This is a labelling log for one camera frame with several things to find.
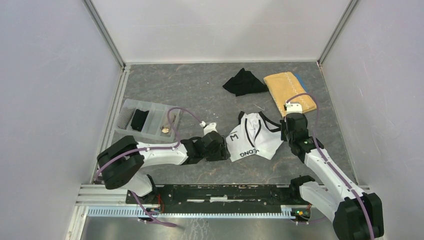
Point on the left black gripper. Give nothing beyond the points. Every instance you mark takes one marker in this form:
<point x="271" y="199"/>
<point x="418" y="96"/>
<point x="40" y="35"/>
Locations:
<point x="222" y="153"/>

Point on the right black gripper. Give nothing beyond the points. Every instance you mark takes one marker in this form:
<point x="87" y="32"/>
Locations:
<point x="283" y="125"/>

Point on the white underwear black waistband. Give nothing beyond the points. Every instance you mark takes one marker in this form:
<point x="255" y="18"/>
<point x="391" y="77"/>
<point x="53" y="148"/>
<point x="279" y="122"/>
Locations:
<point x="255" y="134"/>

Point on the clear plastic organizer box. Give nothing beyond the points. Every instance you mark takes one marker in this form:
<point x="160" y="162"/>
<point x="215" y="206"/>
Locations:
<point x="158" y="116"/>

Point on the black underwear beige waistband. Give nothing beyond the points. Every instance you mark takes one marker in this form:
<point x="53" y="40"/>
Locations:
<point x="138" y="120"/>

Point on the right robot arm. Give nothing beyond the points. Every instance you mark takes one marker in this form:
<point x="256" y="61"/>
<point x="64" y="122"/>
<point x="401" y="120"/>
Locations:
<point x="354" y="214"/>

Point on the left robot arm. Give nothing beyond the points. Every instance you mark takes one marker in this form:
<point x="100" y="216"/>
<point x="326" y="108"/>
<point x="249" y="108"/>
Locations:
<point x="120" y="164"/>

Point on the folded yellow towel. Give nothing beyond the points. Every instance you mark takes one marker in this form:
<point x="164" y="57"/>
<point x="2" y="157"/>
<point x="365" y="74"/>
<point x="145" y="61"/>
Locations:
<point x="283" y="86"/>

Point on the blue cloth under towel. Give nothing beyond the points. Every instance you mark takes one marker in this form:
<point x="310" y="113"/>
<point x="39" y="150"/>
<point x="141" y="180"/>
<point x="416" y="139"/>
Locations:
<point x="301" y="82"/>

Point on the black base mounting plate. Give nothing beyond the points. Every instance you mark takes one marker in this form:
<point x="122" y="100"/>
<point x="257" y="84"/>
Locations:
<point x="221" y="199"/>

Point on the grey striped rolled cloth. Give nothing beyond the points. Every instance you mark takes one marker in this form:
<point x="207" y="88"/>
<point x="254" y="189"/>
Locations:
<point x="125" y="117"/>

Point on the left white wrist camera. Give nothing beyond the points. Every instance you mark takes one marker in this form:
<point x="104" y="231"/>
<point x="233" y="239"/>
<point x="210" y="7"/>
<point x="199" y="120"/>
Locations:
<point x="208" y="127"/>

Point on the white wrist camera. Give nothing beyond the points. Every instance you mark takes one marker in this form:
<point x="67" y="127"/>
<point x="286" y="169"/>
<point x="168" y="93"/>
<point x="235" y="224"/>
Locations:
<point x="208" y="127"/>
<point x="292" y="107"/>

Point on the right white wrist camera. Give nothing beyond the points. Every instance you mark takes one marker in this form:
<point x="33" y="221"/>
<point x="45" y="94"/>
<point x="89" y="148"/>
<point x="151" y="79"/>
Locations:
<point x="292" y="107"/>

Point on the aluminium frame rail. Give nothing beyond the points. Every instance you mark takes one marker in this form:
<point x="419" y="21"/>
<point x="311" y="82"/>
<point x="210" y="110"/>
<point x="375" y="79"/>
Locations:
<point x="101" y="202"/>

